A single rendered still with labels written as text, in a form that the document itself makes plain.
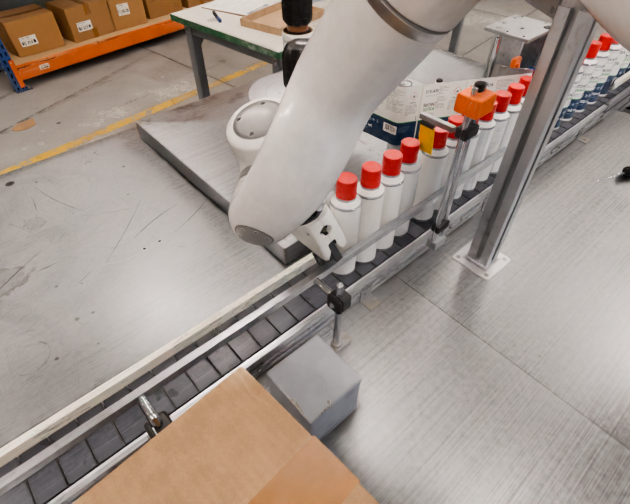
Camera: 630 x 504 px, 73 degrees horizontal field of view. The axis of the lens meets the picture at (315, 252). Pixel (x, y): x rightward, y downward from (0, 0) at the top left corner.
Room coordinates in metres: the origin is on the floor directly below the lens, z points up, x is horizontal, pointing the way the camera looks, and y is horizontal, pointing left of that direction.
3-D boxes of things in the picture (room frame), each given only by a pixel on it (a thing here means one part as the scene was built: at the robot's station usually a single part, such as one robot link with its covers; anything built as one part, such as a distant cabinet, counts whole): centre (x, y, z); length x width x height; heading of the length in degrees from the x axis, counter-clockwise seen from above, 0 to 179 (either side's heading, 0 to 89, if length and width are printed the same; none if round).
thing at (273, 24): (2.20, 0.15, 0.82); 0.34 x 0.24 x 0.03; 145
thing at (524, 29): (1.05, -0.47, 1.14); 0.14 x 0.11 x 0.01; 131
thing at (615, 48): (1.22, -0.81, 0.98); 0.05 x 0.05 x 0.20
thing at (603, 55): (1.17, -0.75, 0.98); 0.05 x 0.05 x 0.20
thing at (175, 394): (0.70, -0.22, 0.86); 1.65 x 0.08 x 0.04; 131
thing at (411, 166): (0.65, -0.17, 0.98); 0.05 x 0.05 x 0.20
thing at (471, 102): (0.63, -0.22, 1.05); 0.10 x 0.04 x 0.33; 41
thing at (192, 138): (1.11, -0.02, 0.86); 0.80 x 0.67 x 0.05; 131
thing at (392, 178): (0.62, -0.13, 0.98); 0.05 x 0.05 x 0.20
